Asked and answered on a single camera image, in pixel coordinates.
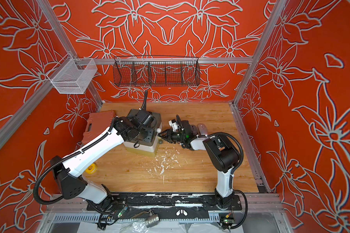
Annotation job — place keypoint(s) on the yellow tape roll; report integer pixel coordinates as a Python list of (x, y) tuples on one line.
[(91, 169)]

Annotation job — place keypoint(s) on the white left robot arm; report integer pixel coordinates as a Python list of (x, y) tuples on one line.
[(132, 131)]

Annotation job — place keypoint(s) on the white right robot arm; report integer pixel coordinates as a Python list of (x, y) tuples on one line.
[(224, 151)]

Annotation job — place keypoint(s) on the grey black computer mouse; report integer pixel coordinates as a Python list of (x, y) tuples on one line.
[(194, 130)]

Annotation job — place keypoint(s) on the black wire wall basket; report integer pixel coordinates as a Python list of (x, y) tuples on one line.
[(158, 71)]

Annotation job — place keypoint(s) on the white mesh wall basket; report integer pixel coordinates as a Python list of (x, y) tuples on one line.
[(68, 76)]

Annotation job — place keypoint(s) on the metal cylindrical fitting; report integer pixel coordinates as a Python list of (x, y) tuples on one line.
[(152, 221)]

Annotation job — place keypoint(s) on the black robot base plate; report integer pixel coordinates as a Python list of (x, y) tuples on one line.
[(184, 207)]

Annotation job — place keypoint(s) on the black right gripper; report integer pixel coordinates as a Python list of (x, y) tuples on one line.
[(172, 136)]

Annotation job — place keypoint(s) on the red plastic tool case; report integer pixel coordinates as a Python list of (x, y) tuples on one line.
[(96, 124)]

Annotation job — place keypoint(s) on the white pink computer mouse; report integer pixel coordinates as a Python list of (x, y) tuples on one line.
[(202, 129)]

